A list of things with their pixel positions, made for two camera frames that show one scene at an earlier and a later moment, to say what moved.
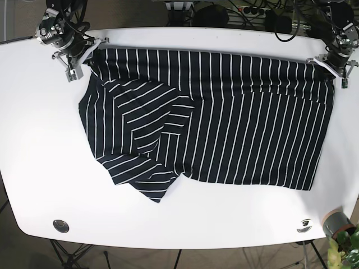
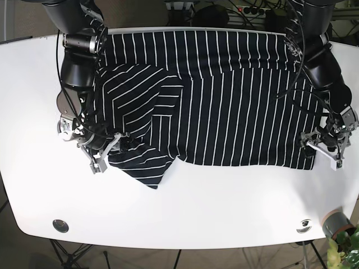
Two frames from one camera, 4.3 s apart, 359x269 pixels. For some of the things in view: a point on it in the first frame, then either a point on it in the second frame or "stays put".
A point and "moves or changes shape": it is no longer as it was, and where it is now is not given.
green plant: x=343 y=250 stays put
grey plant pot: x=335 y=221 stays put
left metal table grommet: x=61 y=226 stays put
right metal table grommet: x=305 y=225 stays put
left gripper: x=76 y=51 to x=95 y=148
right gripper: x=337 y=62 to x=333 y=139
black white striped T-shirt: x=153 y=116 moves or changes shape
